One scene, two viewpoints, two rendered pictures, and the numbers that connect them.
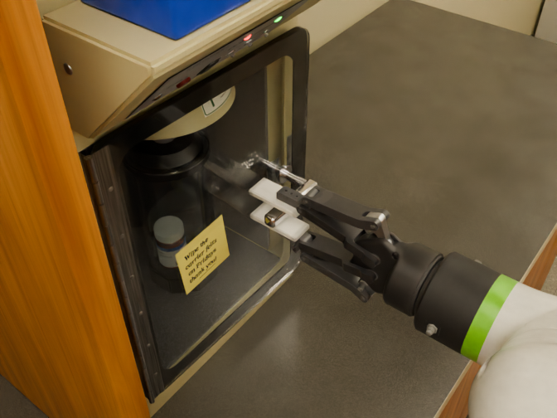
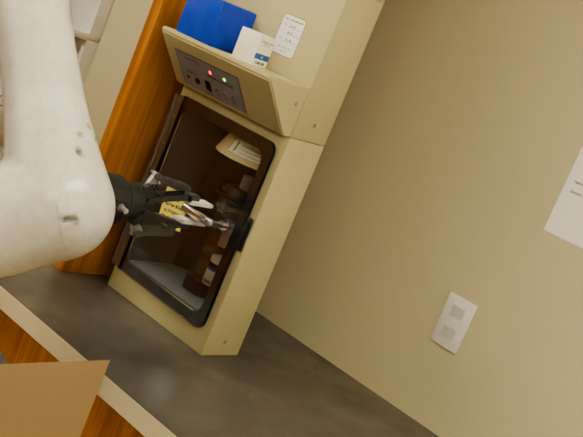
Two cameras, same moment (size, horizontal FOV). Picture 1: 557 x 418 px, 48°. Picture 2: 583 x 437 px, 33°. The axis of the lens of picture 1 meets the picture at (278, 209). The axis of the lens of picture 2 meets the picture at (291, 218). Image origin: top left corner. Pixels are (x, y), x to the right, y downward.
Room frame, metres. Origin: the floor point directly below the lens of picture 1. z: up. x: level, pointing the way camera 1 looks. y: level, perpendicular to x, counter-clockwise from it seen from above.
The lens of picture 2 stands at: (0.73, -1.91, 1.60)
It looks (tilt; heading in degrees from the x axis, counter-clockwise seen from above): 10 degrees down; 90
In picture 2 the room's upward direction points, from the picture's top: 23 degrees clockwise
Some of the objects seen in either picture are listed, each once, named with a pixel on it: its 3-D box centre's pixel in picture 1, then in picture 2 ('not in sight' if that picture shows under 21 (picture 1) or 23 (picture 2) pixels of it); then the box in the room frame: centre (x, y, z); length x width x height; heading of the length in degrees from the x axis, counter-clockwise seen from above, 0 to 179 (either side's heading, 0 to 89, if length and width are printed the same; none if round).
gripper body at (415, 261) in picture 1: (392, 268); (134, 202); (0.46, -0.12, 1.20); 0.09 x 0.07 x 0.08; 53
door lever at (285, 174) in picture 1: (283, 196); (204, 217); (0.58, -0.01, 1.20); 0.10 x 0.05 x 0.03; 140
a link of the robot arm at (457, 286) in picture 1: (456, 298); (105, 198); (0.41, -0.19, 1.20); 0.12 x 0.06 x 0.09; 143
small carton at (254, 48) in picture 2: not in sight; (253, 47); (0.54, 0.00, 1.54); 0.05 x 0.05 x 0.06; 60
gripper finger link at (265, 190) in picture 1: (279, 196); (196, 202); (0.55, 0.00, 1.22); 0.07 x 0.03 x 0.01; 53
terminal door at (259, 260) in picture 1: (225, 222); (190, 208); (0.54, 0.06, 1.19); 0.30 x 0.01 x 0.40; 140
